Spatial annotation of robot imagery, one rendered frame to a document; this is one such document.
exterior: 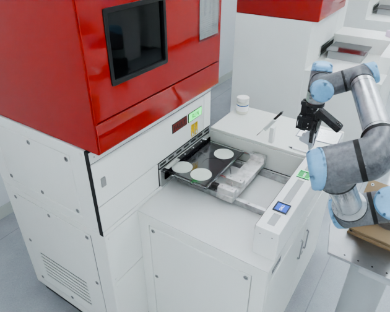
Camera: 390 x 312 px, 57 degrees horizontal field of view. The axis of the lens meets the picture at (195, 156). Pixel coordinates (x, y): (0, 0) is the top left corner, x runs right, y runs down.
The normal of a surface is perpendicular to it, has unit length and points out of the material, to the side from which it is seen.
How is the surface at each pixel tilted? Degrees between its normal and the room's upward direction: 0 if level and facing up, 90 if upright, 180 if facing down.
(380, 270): 0
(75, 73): 90
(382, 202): 43
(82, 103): 90
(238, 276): 90
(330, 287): 0
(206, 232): 0
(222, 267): 90
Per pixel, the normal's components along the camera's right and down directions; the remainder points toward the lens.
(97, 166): 0.83, 0.29
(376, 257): 0.00, -0.84
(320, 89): -0.25, 0.52
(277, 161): -0.55, 0.45
